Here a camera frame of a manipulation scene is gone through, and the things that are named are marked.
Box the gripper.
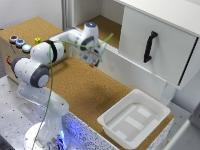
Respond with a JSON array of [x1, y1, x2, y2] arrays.
[[80, 44, 106, 66]]

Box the wooden drawer box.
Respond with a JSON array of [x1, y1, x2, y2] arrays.
[[0, 16, 73, 85]]

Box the white plastic box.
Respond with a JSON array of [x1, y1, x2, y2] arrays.
[[96, 88, 172, 150]]

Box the white cabinet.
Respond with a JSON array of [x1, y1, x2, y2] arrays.
[[61, 0, 200, 108]]

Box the yellow block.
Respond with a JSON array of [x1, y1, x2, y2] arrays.
[[34, 36, 42, 45]]

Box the green button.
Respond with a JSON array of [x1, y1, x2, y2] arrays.
[[21, 43, 32, 54]]

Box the blue button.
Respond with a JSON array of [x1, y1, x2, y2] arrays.
[[15, 38, 26, 49]]

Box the white sliding door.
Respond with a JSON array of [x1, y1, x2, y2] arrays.
[[117, 5, 200, 87]]

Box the red button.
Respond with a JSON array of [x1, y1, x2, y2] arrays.
[[9, 34, 19, 45]]

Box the green cable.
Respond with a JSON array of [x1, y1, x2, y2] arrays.
[[31, 32, 115, 150]]

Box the black door handle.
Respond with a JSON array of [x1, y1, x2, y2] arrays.
[[142, 30, 159, 64]]

